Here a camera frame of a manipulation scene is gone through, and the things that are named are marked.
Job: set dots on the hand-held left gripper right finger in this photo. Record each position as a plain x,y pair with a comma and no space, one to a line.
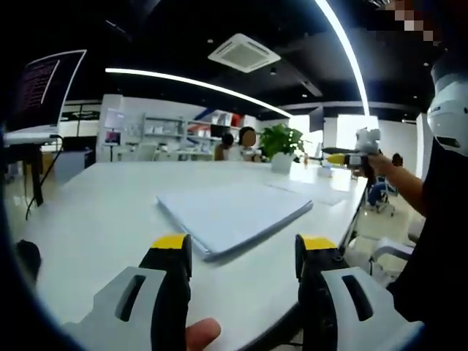
314,285

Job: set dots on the white linear ceiling light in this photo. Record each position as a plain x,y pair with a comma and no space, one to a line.
351,51
197,86

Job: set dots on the person's right hand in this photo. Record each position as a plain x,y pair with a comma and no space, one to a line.
376,164

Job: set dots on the ceiling air conditioner unit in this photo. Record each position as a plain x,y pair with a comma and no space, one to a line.
244,53

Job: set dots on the white cloth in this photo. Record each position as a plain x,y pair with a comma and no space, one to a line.
234,215

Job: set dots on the black hanging monitor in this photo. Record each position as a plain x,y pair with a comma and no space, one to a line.
316,118

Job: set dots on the person's black shirt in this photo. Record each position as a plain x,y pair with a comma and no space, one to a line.
442,237

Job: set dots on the white storage shelf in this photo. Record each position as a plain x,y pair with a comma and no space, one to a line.
168,128

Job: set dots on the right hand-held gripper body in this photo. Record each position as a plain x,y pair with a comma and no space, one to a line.
367,142

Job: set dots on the black laptop stand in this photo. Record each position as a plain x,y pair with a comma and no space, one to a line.
34,172

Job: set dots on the green potted plant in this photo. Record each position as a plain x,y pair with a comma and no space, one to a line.
281,146

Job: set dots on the white wall display board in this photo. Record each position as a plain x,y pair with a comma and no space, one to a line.
114,118

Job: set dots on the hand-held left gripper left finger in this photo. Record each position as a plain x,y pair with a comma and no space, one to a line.
168,292

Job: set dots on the computer monitor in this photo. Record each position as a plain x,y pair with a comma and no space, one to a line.
40,91

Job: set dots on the white chest-worn device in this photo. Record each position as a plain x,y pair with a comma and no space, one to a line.
449,109

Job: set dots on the small screen on stand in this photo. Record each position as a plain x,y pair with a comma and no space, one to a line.
113,137

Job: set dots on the single white paper sheet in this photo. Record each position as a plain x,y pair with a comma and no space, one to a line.
314,192

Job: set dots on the grey cabinet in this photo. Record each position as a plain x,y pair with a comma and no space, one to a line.
75,166

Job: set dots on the person's left hand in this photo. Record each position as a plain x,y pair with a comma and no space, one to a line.
201,334

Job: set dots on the dark round object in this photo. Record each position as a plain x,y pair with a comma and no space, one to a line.
28,259

